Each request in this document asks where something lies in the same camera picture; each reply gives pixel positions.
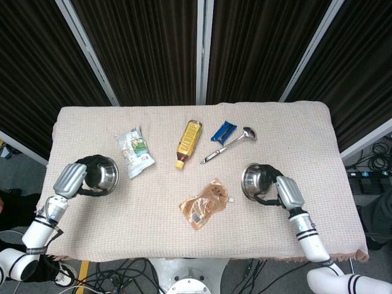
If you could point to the black grey right robot hand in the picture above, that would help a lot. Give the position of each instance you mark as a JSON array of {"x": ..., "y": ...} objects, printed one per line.
[{"x": 289, "y": 191}]

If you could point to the black grey left robot hand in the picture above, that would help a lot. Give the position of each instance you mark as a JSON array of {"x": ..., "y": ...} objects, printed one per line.
[{"x": 69, "y": 180}]

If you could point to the stainless steel bowl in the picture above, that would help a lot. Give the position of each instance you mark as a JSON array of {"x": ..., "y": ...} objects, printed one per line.
[
  {"x": 105, "y": 176},
  {"x": 255, "y": 182}
]

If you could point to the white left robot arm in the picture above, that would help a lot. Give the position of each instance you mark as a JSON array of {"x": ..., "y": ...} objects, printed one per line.
[{"x": 38, "y": 232}]

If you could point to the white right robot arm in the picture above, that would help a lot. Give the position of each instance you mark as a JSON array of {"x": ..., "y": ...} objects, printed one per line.
[{"x": 309, "y": 242}]

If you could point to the white green snack bag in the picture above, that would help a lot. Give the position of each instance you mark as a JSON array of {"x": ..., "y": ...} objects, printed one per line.
[{"x": 136, "y": 150}]

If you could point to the black foot pedal box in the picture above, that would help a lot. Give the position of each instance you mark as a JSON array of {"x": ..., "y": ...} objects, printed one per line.
[{"x": 369, "y": 185}]

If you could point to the black power strip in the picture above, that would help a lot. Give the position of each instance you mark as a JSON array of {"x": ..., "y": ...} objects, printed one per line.
[{"x": 370, "y": 174}]

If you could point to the orange spouted sauce pouch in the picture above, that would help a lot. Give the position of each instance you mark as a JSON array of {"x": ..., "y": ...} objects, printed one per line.
[{"x": 205, "y": 202}]

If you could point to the blue snack package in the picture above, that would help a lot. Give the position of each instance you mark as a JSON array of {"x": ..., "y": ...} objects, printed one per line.
[{"x": 222, "y": 133}]

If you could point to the beige waffle tablecloth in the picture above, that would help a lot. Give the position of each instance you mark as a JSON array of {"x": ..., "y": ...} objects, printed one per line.
[{"x": 153, "y": 220}]

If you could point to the dark trousered person leg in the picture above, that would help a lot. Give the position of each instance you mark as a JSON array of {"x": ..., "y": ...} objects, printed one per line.
[{"x": 379, "y": 214}]

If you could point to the black white sneaker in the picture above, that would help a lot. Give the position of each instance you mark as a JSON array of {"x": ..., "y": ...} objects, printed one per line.
[{"x": 62, "y": 274}]

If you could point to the dark ribbed partition panel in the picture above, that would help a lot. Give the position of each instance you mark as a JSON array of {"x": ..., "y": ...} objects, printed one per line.
[
  {"x": 260, "y": 52},
  {"x": 36, "y": 76},
  {"x": 147, "y": 55},
  {"x": 361, "y": 76}
]

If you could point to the yellow label tea bottle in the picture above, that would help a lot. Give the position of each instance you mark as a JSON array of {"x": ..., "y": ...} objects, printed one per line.
[{"x": 190, "y": 137}]

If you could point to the white robot torso base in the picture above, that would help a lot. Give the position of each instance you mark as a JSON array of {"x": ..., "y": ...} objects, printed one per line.
[{"x": 190, "y": 281}]

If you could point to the grey metal partition post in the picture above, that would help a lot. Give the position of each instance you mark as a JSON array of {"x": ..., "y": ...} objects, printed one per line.
[
  {"x": 203, "y": 52},
  {"x": 21, "y": 147},
  {"x": 309, "y": 49},
  {"x": 367, "y": 142},
  {"x": 88, "y": 55}
]

